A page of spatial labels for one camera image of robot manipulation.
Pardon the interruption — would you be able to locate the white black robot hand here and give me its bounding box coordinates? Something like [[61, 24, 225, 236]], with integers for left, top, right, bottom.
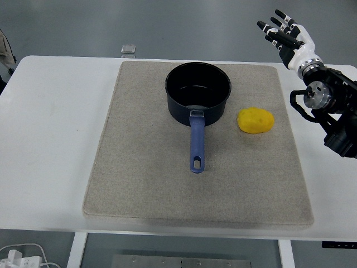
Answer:
[[256, 9, 323, 70]]

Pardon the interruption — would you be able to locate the yellow potato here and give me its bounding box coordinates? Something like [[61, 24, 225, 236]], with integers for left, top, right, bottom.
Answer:
[[237, 107, 275, 135]]

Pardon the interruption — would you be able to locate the black table control panel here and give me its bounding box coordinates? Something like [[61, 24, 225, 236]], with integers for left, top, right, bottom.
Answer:
[[321, 241, 357, 248]]

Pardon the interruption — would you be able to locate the grey table mat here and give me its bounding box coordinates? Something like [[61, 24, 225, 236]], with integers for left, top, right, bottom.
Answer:
[[82, 60, 315, 230]]

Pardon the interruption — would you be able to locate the white table leg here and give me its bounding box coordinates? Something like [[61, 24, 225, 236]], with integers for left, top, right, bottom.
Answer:
[[66, 232, 89, 268], [278, 239, 296, 268]]

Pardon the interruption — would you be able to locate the grey metal plate with screws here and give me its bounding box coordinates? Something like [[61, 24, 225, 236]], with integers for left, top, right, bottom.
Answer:
[[111, 253, 253, 268]]

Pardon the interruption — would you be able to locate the person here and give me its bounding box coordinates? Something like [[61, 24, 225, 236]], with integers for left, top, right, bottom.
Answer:
[[0, 27, 17, 94]]

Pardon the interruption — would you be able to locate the white power strip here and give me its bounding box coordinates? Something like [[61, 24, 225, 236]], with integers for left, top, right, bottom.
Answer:
[[0, 249, 42, 268]]

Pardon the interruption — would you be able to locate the blue pot with handle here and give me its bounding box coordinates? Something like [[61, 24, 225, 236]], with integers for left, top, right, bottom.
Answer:
[[164, 61, 232, 174]]

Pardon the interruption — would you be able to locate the white cable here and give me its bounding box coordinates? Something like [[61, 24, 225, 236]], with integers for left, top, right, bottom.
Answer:
[[0, 243, 61, 268]]

